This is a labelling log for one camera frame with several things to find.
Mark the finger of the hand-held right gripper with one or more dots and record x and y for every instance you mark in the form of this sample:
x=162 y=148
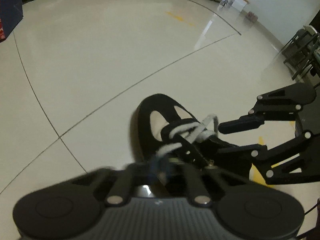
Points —
x=275 y=160
x=240 y=125

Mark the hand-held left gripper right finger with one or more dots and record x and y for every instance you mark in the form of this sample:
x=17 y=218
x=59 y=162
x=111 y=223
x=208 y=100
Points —
x=193 y=180

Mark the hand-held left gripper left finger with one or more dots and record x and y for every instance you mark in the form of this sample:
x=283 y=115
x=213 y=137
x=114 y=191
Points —
x=157 y=167

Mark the grey white shoelace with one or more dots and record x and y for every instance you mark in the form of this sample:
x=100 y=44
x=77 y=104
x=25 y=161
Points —
x=175 y=131

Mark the black and beige shoe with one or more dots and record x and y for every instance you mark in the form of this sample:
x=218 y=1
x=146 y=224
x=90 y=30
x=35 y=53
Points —
x=160 y=105

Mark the yellow star floor sticker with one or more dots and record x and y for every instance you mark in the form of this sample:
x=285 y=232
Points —
x=256 y=176

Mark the dark green chair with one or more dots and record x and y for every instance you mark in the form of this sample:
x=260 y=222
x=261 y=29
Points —
x=306 y=67
x=297 y=42

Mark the small red patterned box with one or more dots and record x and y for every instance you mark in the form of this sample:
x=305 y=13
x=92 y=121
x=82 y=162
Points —
x=252 y=16

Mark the white cardboard box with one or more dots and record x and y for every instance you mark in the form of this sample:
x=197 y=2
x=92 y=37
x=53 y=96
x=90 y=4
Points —
x=240 y=1

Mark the Merry Christmas gift bag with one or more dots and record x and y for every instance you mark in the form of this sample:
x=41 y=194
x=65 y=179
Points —
x=8 y=7

